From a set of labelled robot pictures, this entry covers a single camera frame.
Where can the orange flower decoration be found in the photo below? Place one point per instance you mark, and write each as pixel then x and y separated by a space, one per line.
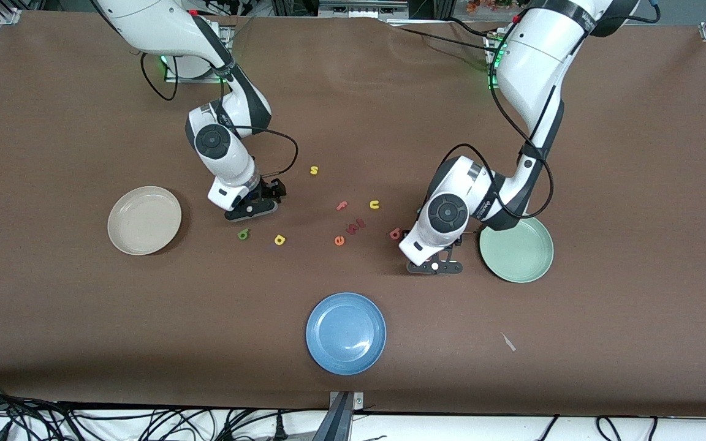
pixel 482 6

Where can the black power plug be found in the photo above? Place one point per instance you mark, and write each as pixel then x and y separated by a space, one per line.
pixel 279 429

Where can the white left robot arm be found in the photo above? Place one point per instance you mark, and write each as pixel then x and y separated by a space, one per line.
pixel 531 61

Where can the blue round plate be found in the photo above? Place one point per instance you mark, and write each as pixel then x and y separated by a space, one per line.
pixel 345 333

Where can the small white paper scrap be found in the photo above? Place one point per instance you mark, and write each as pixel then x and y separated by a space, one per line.
pixel 508 342

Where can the brown table cover sheet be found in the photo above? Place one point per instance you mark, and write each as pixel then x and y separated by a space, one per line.
pixel 353 110

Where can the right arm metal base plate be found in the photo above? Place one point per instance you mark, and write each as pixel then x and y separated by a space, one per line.
pixel 172 78

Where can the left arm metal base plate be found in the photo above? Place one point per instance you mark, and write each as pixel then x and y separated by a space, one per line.
pixel 490 41

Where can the black aluminium profile bar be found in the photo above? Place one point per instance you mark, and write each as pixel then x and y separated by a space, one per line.
pixel 337 422

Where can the pink letter t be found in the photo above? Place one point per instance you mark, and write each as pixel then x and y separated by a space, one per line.
pixel 342 206

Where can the metal table edge bracket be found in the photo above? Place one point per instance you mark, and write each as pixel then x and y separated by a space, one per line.
pixel 356 399

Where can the pink letter a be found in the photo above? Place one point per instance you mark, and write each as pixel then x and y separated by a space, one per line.
pixel 393 234

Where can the green letter q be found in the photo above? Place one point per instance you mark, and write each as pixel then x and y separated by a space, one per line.
pixel 241 236

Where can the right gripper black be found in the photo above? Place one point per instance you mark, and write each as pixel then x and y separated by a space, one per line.
pixel 266 190

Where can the orange letter e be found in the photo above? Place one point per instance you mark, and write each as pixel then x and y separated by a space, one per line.
pixel 335 241

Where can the metal background rack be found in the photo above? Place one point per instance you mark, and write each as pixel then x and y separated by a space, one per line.
pixel 359 7

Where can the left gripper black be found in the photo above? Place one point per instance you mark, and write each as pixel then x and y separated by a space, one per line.
pixel 458 242

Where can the pale green round plate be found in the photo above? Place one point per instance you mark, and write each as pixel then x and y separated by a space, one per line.
pixel 524 257

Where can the beige round plate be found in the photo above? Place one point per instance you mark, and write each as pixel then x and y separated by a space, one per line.
pixel 144 220

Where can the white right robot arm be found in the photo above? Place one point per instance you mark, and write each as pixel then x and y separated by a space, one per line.
pixel 144 24

